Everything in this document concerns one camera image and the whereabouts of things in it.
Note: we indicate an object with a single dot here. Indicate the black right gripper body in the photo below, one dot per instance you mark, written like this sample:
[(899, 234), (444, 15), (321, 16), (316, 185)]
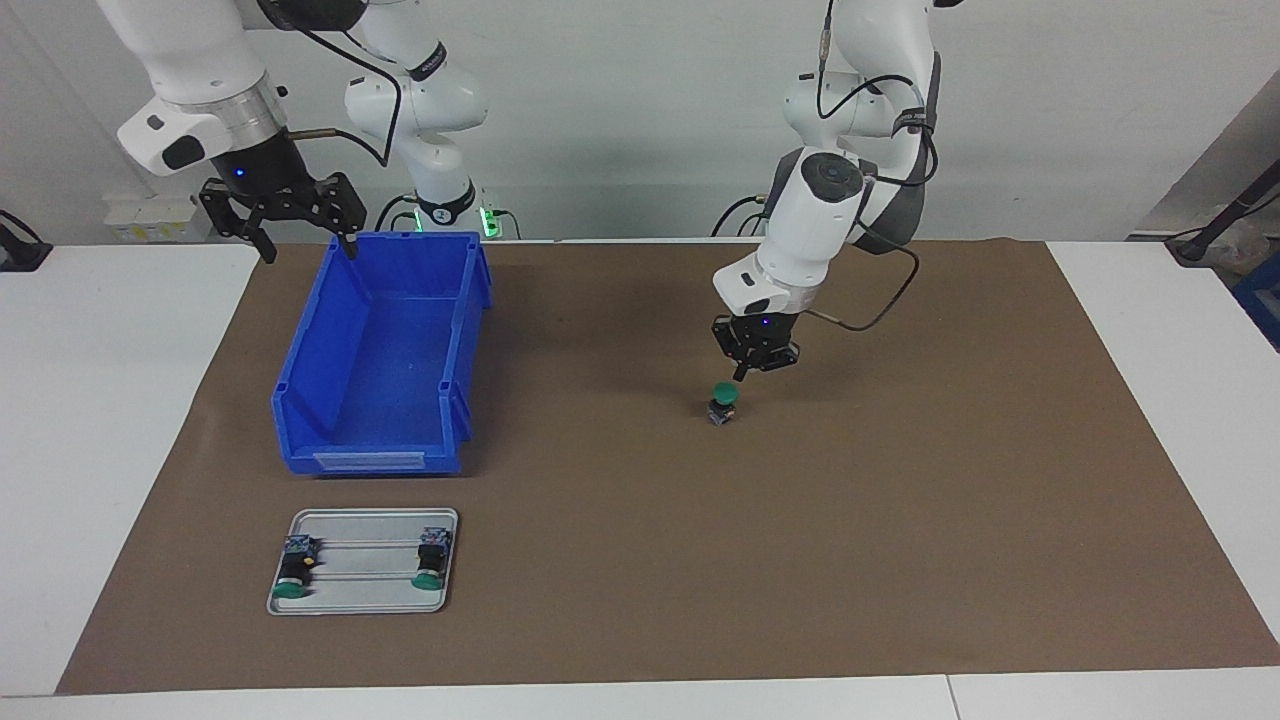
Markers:
[(262, 172)]

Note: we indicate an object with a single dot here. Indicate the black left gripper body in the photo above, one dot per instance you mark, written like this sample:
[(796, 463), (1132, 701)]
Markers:
[(760, 332)]

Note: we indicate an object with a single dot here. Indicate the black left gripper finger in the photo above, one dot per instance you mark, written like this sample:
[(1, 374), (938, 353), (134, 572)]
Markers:
[(735, 362), (775, 360)]

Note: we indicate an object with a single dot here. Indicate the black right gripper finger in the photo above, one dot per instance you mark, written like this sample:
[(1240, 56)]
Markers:
[(235, 212), (340, 200)]

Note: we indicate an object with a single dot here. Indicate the green push button switch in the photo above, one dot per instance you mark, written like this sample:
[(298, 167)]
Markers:
[(724, 392), (430, 562), (292, 572)]

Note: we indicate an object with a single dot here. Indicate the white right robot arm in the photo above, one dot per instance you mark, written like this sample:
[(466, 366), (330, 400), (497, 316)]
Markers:
[(180, 60)]

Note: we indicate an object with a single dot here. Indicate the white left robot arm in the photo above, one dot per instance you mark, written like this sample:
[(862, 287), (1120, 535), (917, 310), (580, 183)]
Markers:
[(820, 220)]

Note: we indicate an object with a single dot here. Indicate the blue plastic storage bin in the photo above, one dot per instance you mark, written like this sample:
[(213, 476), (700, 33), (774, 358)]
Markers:
[(390, 370)]

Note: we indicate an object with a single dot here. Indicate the brown paper table mat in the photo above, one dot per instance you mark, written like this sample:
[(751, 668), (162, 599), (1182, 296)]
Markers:
[(800, 550)]

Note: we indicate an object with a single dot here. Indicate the black table clamp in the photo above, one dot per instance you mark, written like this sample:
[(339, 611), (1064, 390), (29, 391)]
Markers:
[(20, 255)]

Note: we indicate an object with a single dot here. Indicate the silver metal tray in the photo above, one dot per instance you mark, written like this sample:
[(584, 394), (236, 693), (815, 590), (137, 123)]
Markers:
[(365, 595)]

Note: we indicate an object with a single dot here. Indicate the black pole stand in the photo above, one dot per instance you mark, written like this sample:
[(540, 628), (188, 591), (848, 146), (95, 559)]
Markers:
[(1188, 250)]

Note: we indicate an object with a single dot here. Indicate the blue crate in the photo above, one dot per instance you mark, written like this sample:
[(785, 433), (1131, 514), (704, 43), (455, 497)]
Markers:
[(1262, 300)]

